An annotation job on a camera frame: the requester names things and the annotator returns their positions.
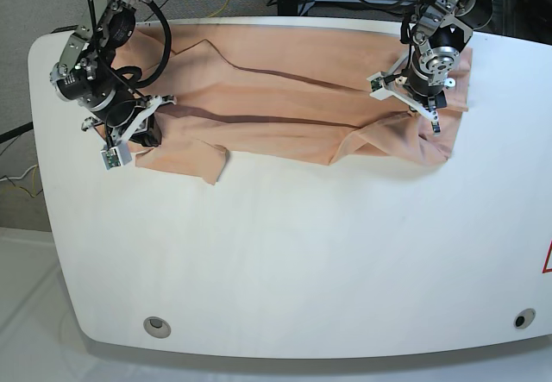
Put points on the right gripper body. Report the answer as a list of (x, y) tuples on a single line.
[(120, 114)]

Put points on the black bar at left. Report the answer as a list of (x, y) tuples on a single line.
[(15, 132)]

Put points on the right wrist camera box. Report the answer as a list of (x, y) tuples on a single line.
[(116, 156)]

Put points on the left table cable grommet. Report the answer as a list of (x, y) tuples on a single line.
[(157, 327)]

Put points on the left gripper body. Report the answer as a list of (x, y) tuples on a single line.
[(412, 87)]

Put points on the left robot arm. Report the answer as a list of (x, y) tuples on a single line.
[(435, 32)]

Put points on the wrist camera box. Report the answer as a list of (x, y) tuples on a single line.
[(116, 156), (378, 86)]

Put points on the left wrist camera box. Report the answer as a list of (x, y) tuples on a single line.
[(378, 86)]

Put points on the peach pink T-shirt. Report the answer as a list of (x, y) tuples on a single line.
[(293, 93)]

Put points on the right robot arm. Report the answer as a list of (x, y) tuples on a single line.
[(84, 72)]

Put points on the right table cable grommet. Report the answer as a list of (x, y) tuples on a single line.
[(524, 319)]

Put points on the red triangle sticker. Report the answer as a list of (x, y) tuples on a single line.
[(547, 266)]

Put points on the table cable grommet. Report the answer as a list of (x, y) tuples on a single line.
[(157, 327), (524, 319)]

